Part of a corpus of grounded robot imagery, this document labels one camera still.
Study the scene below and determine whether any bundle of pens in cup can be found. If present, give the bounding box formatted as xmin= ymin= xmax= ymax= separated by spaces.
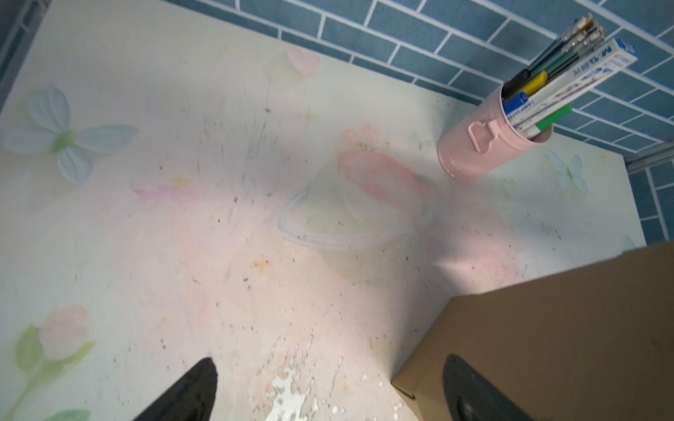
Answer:
xmin=501 ymin=13 xmax=607 ymax=100

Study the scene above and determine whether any green marker pen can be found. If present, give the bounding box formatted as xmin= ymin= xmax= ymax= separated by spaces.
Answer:
xmin=524 ymin=103 xmax=573 ymax=140

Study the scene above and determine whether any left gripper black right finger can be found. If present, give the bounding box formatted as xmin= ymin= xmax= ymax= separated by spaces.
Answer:
xmin=442 ymin=354 xmax=533 ymax=421

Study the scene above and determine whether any pink pen holder cup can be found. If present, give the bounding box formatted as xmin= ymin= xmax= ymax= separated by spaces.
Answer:
xmin=437 ymin=89 xmax=553 ymax=181

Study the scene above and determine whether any floral table mat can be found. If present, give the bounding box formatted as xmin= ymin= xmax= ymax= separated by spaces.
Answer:
xmin=1 ymin=1 xmax=645 ymax=420

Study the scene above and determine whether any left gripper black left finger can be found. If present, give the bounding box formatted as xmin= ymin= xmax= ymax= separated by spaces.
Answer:
xmin=134 ymin=357 xmax=218 ymax=421

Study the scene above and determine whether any blue marker pen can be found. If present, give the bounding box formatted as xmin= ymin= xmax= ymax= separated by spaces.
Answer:
xmin=503 ymin=91 xmax=529 ymax=119

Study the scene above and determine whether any brown cardboard paper box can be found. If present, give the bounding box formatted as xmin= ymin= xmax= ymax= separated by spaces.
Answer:
xmin=391 ymin=242 xmax=673 ymax=420

